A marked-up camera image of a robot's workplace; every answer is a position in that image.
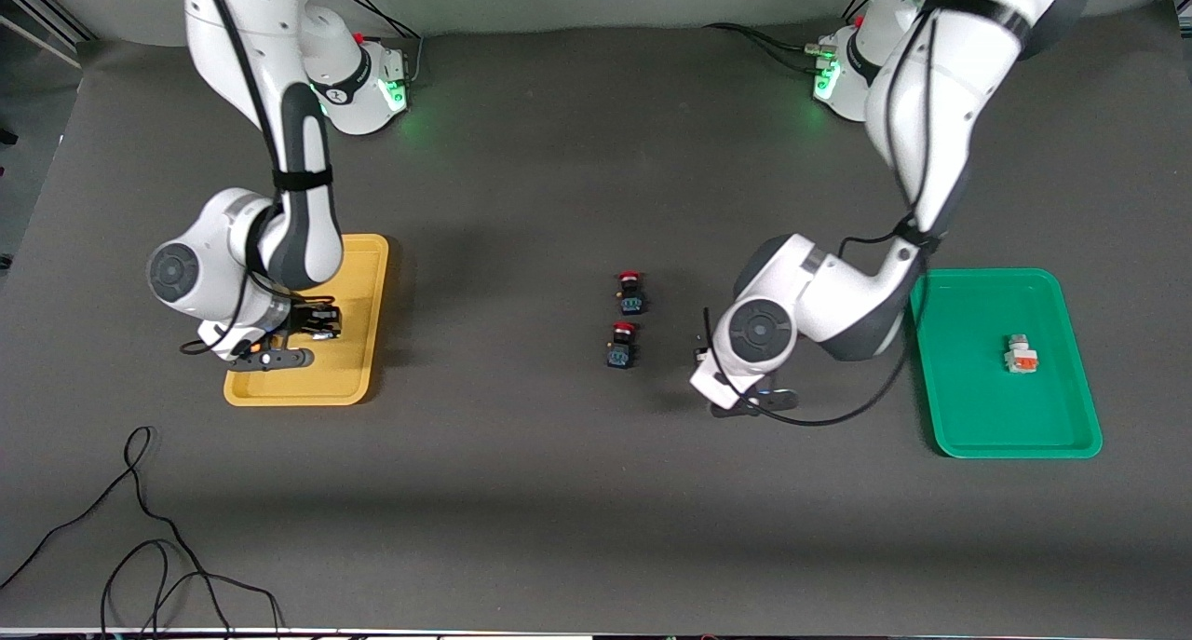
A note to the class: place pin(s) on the white orange button switch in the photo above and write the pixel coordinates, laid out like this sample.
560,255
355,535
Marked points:
1021,356

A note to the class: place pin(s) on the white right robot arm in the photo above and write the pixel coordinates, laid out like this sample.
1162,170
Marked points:
177,272

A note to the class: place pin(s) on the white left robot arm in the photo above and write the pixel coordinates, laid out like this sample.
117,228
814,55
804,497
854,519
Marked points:
764,328

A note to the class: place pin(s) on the yellow plastic tray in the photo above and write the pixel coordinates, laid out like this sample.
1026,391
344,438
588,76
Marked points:
358,360

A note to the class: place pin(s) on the dark grey table mat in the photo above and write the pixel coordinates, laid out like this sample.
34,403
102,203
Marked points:
596,528

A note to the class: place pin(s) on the green plastic tray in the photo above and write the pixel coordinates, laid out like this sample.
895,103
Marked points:
978,388

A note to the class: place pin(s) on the red push button switch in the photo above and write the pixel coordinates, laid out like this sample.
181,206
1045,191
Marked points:
631,302
620,355

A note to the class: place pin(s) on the aluminium frame rail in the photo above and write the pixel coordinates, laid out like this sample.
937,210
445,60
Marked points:
56,16

